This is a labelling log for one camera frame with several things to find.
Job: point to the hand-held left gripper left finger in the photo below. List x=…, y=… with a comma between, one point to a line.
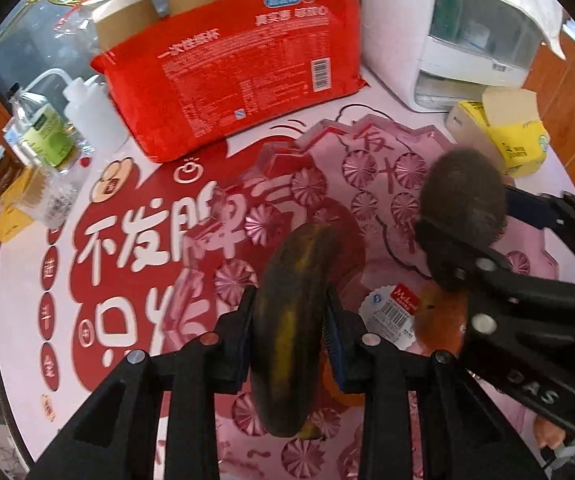
x=245, y=330

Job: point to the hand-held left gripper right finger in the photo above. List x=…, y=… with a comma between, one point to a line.
x=336, y=345

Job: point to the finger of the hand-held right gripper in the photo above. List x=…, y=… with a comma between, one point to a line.
x=467, y=260
x=517, y=205

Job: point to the dark overripe banana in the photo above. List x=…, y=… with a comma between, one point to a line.
x=287, y=310

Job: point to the brown kiwi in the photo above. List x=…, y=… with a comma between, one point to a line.
x=462, y=190

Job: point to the pink glass fruit bowl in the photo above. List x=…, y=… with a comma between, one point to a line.
x=367, y=170

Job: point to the person's right hand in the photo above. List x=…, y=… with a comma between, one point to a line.
x=547, y=435

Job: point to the yellow tissue pack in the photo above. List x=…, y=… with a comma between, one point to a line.
x=517, y=145

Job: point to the large orange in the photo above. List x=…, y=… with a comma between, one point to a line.
x=442, y=330

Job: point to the printed red and white tablecloth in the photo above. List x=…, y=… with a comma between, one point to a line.
x=132, y=260

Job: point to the white cloth cover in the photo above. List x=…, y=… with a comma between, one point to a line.
x=570, y=37

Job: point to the white countertop appliance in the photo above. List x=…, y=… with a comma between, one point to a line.
x=397, y=35

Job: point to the clear drinking glass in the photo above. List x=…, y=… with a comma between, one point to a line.
x=57, y=200

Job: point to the red pack of paper cups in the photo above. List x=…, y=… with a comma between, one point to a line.
x=227, y=75

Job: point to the yellow cardboard box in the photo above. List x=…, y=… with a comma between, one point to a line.
x=9, y=215

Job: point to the white squeeze bottle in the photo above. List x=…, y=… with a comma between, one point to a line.
x=89, y=110

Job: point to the clear bottle with green label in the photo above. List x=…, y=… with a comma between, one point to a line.
x=42, y=135

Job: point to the frosted glass sliding door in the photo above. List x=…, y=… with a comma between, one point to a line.
x=27, y=40

